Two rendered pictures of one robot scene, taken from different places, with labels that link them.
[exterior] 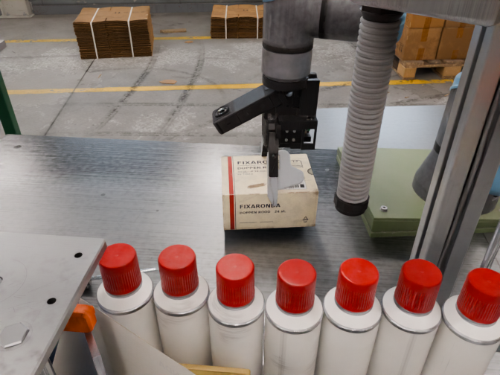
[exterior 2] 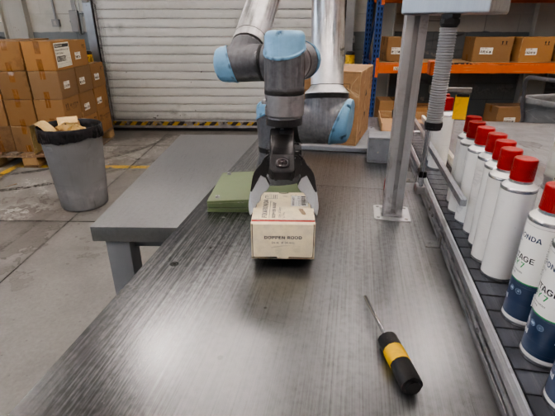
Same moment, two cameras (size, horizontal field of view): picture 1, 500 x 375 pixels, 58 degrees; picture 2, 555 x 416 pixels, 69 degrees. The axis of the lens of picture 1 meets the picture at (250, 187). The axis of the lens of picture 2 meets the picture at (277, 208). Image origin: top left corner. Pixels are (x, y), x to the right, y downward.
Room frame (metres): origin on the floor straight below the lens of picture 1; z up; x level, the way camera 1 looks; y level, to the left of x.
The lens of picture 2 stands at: (0.61, 0.73, 1.26)
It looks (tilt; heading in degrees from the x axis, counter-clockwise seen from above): 24 degrees down; 275
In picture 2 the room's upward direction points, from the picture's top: straight up
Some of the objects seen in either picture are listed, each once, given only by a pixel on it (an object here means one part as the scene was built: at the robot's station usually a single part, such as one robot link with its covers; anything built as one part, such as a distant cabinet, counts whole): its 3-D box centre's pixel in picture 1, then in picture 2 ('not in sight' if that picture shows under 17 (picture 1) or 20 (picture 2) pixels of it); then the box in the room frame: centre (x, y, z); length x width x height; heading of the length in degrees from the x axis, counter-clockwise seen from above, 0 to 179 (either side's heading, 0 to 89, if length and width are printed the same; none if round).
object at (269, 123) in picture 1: (287, 110); (283, 146); (0.66, -0.06, 1.04); 0.09 x 0.08 x 0.12; 94
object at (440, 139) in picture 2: not in sight; (442, 134); (0.23, -0.46, 0.98); 0.05 x 0.05 x 0.20
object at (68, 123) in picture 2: not in sight; (68, 139); (2.41, -2.09, 0.50); 0.42 x 0.41 x 0.28; 94
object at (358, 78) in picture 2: not in sight; (334, 101); (0.52, -0.96, 0.99); 0.30 x 0.24 x 0.27; 75
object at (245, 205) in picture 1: (266, 190); (283, 223); (0.66, -0.03, 0.89); 0.16 x 0.12 x 0.07; 94
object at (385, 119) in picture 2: not in sight; (407, 121); (0.16, -1.25, 0.85); 0.30 x 0.26 x 0.04; 85
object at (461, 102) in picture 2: not in sight; (460, 106); (0.26, -0.26, 1.09); 0.03 x 0.01 x 0.06; 175
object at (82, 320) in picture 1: (76, 313); not in sight; (0.22, 0.13, 1.08); 0.03 x 0.02 x 0.02; 85
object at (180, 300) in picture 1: (186, 331); (498, 206); (0.28, 0.06, 0.98); 0.05 x 0.05 x 0.20
